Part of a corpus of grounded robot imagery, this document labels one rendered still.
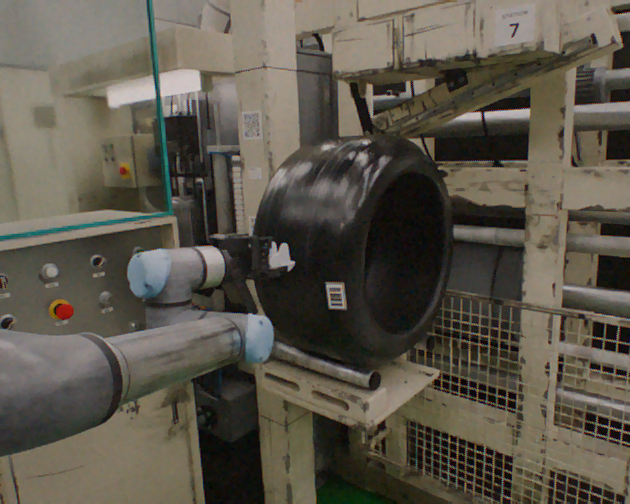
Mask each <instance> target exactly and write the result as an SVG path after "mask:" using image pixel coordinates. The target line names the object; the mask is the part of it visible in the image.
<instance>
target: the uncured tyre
mask: <svg viewBox="0 0 630 504"><path fill-rule="evenodd" d="M253 236H257V237H258V238H267V237H273V242H275V243H276V246H277V250H278V251H279V248H280V246H281V244H283V243H285V244H287V246H288V252H289V258H290V261H291V262H294V266H293V267H292V269H291V270H290V271H288V272H287V273H286V274H284V275H281V276H275V277H268V278H266V279H259V280H254V285H255V290H256V294H257V297H258V300H259V303H260V305H261V308H262V310H263V312H264V315H265V317H266V318H268V319H269V320H270V321H271V323H272V326H273V327H274V328H275V329H276V330H277V331H278V332H279V333H280V334H281V335H282V336H284V337H285V338H286V339H287V340H289V341H290V342H291V344H293V345H294V346H297V347H299V348H302V349H304V350H308V351H311V352H314V353H317V354H320V355H325V356H328V357H331V358H334V359H338V360H341V361H344V362H347V363H351V364H355V365H359V366H378V365H383V364H388V363H390V362H392V361H394V360H396V359H397V358H399V357H400V356H402V355H403V354H404V353H406V352H407V351H409V350H410V349H411V348H413V347H415V345H416V344H417V343H418V342H419V341H420V340H421V339H422V338H423V336H424V335H425V334H426V332H427V331H428V330H429V328H430V326H431V325H432V323H433V321H434V319H435V316H436V314H437V312H438V310H439V307H440V305H441V302H442V299H444V297H445V293H446V290H447V285H448V281H449V277H450V272H451V266H452V258H453V246H454V224H453V213H452V206H451V200H450V196H449V192H448V189H447V186H446V183H445V181H444V178H443V175H441V173H440V172H439V170H438V168H437V167H436V165H435V164H434V163H433V162H432V161H431V159H430V158H429V157H428V156H427V155H426V153H425V152H424V151H423V149H422V148H421V147H420V146H419V145H418V144H416V143H415V142H413V141H410V140H408V139H406V138H402V137H399V136H395V135H391V134H376V135H358V136H339V137H326V138H321V139H318V140H315V141H313V142H310V143H308V144H306V145H304V146H302V147H300V148H299V149H297V150H296V151H293V152H292V154H291V155H290V156H289V157H288V158H287V159H286V160H285V161H284V162H283V163H282V164H281V165H280V166H279V168H278V169H277V170H276V172H275V173H274V175H273V176H272V178H271V181H270V183H269V184H268V186H266V188H265V191H264V193H263V195H262V198H261V200H260V203H259V207H258V211H257V214H256V218H255V223H254V228H253ZM326 282H343V283H344V293H345V301H346V309H329V306H328V298H327V291H326Z"/></svg>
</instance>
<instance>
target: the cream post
mask: <svg viewBox="0 0 630 504"><path fill-rule="evenodd" d="M230 5H231V19H232V35H233V49H234V62H233V65H235V75H234V80H236V90H235V95H237V107H236V110H238V125H239V140H240V155H241V170H242V185H243V200H244V215H245V230H246V234H249V236H250V225H249V216H254V217H256V214H257V211H258V207H259V203H260V200H261V198H262V195H263V193H264V191H265V188H266V186H268V184H269V183H270V181H271V178H272V176H273V175H274V173H275V172H276V170H277V169H278V168H279V166H280V165H281V164H282V163H283V162H284V161H285V160H286V159H287V158H288V157H289V156H290V155H291V154H292V152H293V151H296V150H297V149H299V148H300V123H299V101H298V77H297V54H296V32H295V8H293V0H230ZM257 110H260V116H261V133H262V139H249V140H244V132H243V116H242V112H248V111H257ZM249 168H260V169H261V178H249ZM249 291H250V293H251V295H252V297H253V300H254V302H255V304H256V306H257V309H258V313H257V315H256V316H262V317H265V315H264V312H263V310H262V308H261V305H260V303H259V300H258V297H257V294H256V290H255V285H254V280H250V279H249ZM265 318H266V317H265ZM255 381H256V396H257V412H258V426H259V441H260V452H261V456H262V471H263V485H264V501H265V504H316V493H315V471H314V448H313V425H312V411H310V410H308V409H306V408H303V407H301V405H298V404H296V403H292V402H290V401H287V400H285V399H282V398H280V397H278V396H275V395H273V394H270V393H268V392H265V391H262V390H261V379H260V370H258V369H255Z"/></svg>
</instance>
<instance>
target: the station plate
mask: <svg viewBox="0 0 630 504"><path fill-rule="evenodd" d="M535 5H536V2H535V3H530V4H525V5H520V6H516V7H510V8H505V9H500V10H495V35H494V47H499V46H505V45H511V44H517V43H523V42H530V41H534V28H535Z"/></svg>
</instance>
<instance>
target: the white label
mask: <svg viewBox="0 0 630 504"><path fill-rule="evenodd" d="M326 291H327V298H328V306H329V309H346V301H345V293H344V283H343V282H326Z"/></svg>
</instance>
